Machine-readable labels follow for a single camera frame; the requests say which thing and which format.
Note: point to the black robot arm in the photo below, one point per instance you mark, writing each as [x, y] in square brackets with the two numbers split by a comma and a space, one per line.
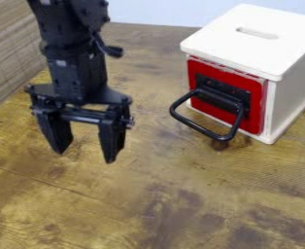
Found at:
[70, 23]

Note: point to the white wooden box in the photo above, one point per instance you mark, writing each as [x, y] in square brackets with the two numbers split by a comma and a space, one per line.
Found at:
[259, 41]

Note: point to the red drawer front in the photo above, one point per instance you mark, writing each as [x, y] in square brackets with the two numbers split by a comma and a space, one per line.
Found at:
[229, 85]

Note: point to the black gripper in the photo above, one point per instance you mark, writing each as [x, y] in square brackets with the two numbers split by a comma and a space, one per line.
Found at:
[78, 96]

